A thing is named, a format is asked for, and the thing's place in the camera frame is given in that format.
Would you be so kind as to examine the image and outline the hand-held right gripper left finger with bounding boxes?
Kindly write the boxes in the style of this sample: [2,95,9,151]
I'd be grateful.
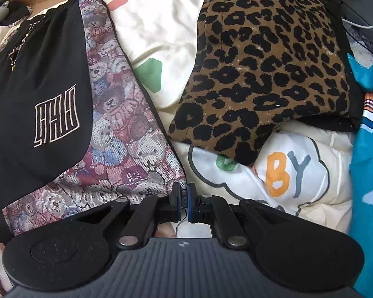
[76,183,182,250]

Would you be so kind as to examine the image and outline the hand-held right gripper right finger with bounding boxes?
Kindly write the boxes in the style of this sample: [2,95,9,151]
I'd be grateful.
[187,184,288,249]

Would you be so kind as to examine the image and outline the black bear print shorts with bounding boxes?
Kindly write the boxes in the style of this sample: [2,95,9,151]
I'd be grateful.
[0,0,187,236]

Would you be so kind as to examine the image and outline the leopard print folded cloth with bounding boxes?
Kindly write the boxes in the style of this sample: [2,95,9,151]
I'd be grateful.
[168,0,352,166]

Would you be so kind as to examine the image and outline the teal patterned blanket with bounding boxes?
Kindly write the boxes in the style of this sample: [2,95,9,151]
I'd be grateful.
[346,53,373,298]

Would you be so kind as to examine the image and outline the cream cartoon printed blanket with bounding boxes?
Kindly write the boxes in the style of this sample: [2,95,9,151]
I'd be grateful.
[0,0,356,239]

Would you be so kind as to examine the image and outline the black folded garment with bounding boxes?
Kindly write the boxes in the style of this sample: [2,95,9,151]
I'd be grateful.
[326,0,361,132]

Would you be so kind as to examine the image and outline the grey fluffy rug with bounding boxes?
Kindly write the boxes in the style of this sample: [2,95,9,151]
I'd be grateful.
[345,28,373,56]

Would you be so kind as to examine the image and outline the black cloth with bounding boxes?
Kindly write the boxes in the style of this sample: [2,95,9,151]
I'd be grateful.
[0,1,35,25]

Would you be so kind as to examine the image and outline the white charging cable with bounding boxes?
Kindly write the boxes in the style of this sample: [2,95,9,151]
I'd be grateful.
[342,11,373,29]

